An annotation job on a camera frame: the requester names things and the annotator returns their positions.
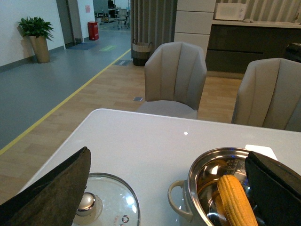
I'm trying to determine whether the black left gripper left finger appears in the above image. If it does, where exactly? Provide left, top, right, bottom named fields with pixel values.
left=0, top=147, right=91, bottom=226

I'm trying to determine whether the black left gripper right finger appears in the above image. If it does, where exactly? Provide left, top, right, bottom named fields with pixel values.
left=245, top=151, right=301, bottom=226

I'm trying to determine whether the yellow corn cob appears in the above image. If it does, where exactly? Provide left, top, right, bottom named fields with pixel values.
left=217, top=175, right=258, bottom=226

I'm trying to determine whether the glass pot lid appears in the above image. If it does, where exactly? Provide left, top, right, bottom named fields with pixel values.
left=72, top=173, right=140, bottom=226

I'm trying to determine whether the cream electric cooking pot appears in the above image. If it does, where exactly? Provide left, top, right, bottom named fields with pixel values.
left=167, top=148, right=266, bottom=226

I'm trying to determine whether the white square coaster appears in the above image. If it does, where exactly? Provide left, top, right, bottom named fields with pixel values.
left=245, top=145, right=277, bottom=161

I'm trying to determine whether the right beige upholstered chair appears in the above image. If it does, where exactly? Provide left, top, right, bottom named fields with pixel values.
left=231, top=58, right=301, bottom=132

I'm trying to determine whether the beige upholstered chair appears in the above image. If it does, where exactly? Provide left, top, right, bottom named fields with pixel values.
left=231, top=58, right=301, bottom=132
left=136, top=42, right=207, bottom=119

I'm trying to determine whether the metal floor socket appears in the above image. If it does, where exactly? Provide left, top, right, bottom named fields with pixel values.
left=133, top=97, right=143, bottom=102

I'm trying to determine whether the dark kitchen counter cabinet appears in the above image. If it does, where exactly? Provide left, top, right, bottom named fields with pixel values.
left=206, top=24, right=301, bottom=73

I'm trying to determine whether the left beige upholstered chair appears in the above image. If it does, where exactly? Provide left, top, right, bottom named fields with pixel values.
left=136, top=42, right=207, bottom=119

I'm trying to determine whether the tan tall planter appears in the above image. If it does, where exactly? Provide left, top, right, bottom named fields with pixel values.
left=29, top=36, right=50, bottom=63

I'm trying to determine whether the woven laundry basket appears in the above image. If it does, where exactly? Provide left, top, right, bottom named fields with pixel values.
left=132, top=39, right=153, bottom=66

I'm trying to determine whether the green potted plant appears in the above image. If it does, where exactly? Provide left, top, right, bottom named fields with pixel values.
left=17, top=17, right=53, bottom=40

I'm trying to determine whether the red bin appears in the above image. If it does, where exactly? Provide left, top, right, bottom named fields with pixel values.
left=87, top=21, right=99, bottom=40

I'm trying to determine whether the white microwave oven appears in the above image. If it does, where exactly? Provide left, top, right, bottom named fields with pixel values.
left=214, top=3, right=247, bottom=21

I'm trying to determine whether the white panelled column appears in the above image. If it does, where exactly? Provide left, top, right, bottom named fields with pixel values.
left=174, top=0, right=216, bottom=54

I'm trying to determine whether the grey office chair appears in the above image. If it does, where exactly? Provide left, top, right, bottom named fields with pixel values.
left=116, top=9, right=129, bottom=30

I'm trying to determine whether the grey curtain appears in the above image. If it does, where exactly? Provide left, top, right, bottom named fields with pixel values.
left=130, top=0, right=177, bottom=50

